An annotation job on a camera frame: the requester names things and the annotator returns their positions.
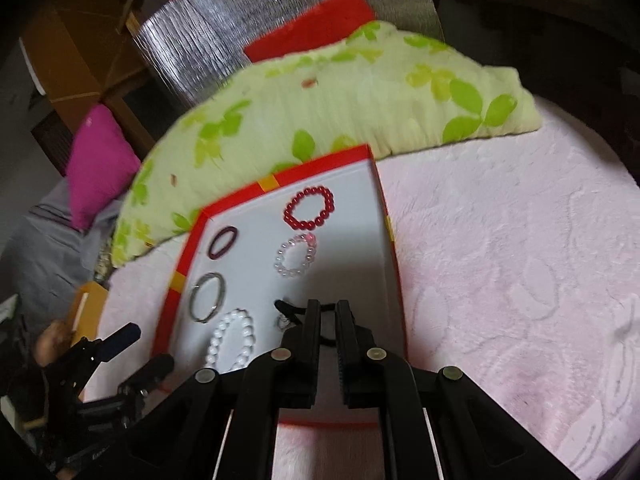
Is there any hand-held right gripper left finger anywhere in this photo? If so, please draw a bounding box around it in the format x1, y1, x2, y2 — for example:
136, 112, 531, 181
122, 299, 321, 480

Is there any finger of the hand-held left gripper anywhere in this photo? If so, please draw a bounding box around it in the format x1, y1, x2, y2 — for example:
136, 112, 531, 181
75, 323, 142, 361
120, 355, 175, 398

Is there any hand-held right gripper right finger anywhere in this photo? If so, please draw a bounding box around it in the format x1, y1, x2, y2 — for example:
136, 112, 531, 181
336, 300, 576, 480

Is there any black hair tie with charm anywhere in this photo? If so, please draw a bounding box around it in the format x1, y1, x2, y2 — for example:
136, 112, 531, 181
274, 299, 351, 348

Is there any white bead bracelet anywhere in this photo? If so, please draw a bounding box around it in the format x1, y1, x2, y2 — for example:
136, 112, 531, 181
203, 309, 257, 372

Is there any silver metal bangle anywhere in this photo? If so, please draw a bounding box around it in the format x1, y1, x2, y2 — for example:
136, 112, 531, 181
188, 272, 227, 322

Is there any pink clear bead bracelet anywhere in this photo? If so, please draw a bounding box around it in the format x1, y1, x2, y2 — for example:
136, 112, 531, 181
273, 232, 318, 278

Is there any red gift box tray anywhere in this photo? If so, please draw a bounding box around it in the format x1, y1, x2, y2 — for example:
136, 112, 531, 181
152, 144, 407, 431

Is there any orange cardboard box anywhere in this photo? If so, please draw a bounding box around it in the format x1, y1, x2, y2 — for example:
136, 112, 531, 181
65, 282, 109, 346

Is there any brown object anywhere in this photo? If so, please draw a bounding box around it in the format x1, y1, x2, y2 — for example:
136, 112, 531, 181
35, 322, 68, 368

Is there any patterned cloth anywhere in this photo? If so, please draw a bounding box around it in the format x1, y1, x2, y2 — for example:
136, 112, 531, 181
92, 237, 115, 281

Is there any grey blanket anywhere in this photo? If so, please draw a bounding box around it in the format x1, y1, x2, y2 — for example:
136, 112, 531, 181
0, 175, 121, 341

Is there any magenta pillow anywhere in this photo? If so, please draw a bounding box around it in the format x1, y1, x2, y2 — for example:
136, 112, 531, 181
66, 104, 142, 231

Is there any pink fleece blanket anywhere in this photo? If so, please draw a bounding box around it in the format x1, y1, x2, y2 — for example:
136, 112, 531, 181
80, 95, 640, 480

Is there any wooden stool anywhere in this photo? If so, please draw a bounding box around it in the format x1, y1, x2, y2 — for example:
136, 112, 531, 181
102, 0, 173, 146

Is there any green floral pillow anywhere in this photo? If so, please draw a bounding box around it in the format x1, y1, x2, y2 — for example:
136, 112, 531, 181
111, 20, 543, 268

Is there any brown cardboard box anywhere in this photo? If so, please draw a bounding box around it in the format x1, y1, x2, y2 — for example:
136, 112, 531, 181
20, 0, 151, 101

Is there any red cushion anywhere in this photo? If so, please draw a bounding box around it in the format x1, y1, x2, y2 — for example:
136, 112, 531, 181
244, 0, 377, 63

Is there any silver foil insulation sheet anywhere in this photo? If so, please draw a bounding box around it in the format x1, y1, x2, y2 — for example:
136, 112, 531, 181
136, 0, 443, 111

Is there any red bead bracelet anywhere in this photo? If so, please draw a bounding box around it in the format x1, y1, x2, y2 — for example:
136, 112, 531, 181
282, 186, 336, 231

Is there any dark maroon hair tie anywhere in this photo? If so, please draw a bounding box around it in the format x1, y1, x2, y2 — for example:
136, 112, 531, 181
207, 226, 240, 262

